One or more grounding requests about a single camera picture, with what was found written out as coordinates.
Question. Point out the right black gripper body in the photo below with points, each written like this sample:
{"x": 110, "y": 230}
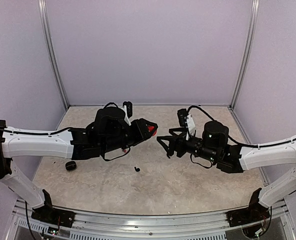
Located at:
{"x": 180, "y": 140}

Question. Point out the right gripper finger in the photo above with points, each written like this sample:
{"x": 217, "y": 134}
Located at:
{"x": 177, "y": 131}
{"x": 168, "y": 143}

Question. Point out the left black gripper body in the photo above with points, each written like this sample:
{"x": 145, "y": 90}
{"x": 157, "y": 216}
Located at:
{"x": 132, "y": 139}

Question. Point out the red earbud charging case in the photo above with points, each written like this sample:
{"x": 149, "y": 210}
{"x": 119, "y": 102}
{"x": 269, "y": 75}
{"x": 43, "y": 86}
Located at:
{"x": 152, "y": 130}

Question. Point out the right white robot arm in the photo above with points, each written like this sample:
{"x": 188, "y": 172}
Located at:
{"x": 213, "y": 146}

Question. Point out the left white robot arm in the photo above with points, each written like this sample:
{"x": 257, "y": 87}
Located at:
{"x": 111, "y": 129}

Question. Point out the small black case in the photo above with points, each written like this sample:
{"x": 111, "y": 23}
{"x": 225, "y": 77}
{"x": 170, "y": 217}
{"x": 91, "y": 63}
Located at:
{"x": 70, "y": 166}

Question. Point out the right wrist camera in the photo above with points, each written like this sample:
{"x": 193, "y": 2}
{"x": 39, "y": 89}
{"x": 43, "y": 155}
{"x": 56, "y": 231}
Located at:
{"x": 182, "y": 115}

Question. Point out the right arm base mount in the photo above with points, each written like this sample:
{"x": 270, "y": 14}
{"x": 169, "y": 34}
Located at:
{"x": 252, "y": 213}

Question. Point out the front aluminium rail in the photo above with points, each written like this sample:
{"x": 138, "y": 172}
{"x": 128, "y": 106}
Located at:
{"x": 89, "y": 225}

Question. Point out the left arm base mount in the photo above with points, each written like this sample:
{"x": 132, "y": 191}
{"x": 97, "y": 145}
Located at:
{"x": 53, "y": 216}

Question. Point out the left aluminium frame post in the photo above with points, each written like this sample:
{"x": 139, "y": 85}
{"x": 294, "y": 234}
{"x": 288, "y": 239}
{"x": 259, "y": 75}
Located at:
{"x": 42, "y": 6}

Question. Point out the aluminium frame post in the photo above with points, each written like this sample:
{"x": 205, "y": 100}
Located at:
{"x": 246, "y": 53}
{"x": 42, "y": 6}

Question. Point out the right aluminium frame post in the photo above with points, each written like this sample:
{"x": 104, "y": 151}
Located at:
{"x": 246, "y": 53}

